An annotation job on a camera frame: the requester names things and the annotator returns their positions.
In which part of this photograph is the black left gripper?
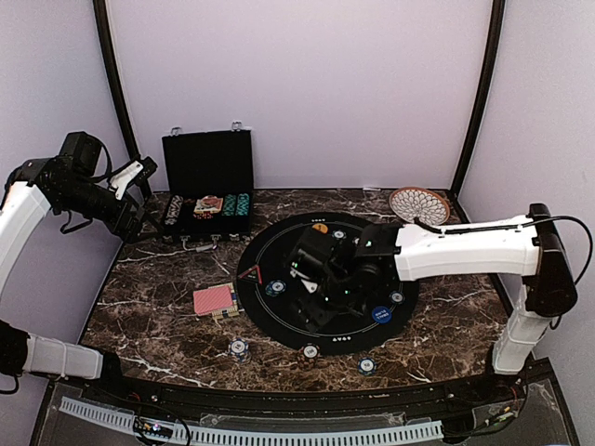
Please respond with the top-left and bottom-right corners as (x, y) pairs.
(57, 177), (164, 244)

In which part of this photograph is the orange big blind button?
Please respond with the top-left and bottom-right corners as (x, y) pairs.
(312, 222), (328, 233)

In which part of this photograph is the blue small blind button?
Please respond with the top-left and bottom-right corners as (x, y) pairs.
(371, 306), (392, 324)

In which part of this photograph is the red chip stack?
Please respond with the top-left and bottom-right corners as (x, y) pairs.
(297, 343), (321, 371)

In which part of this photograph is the blue-green chip stack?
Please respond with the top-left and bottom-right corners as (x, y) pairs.
(357, 357), (377, 376)

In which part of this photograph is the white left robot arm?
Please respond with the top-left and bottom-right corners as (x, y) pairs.
(1, 131), (157, 405)

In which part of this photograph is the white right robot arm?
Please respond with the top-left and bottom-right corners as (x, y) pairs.
(287, 203), (580, 403)

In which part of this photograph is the round black poker mat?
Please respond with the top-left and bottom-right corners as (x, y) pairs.
(236, 212), (419, 356)

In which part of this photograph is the red triangular dealer button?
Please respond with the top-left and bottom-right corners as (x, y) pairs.
(238, 265), (262, 284)

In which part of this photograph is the black poker chip case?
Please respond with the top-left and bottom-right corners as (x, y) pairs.
(162, 128), (255, 243)

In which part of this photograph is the yellow card deck box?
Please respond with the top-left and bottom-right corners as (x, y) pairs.
(211, 282), (243, 321)

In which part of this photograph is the red-backed playing card deck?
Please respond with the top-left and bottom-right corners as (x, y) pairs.
(193, 285), (233, 316)

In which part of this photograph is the patterned ceramic plate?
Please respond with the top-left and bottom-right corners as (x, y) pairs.
(389, 187), (450, 226)

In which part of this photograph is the blue chip stack left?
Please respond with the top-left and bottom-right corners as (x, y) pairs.
(228, 337), (251, 363)

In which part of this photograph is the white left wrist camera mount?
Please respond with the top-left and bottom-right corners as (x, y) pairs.
(108, 157), (157, 201)

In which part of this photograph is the left black frame post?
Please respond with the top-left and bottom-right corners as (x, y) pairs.
(92, 0), (154, 196)

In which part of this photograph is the black frame post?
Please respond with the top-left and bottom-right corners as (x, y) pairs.
(449, 0), (506, 201)
(92, 0), (154, 196)

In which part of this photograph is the white slotted cable duct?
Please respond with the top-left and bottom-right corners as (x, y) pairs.
(59, 397), (443, 446)

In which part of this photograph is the right black frame post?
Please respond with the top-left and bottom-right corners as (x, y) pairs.
(449, 0), (506, 201)

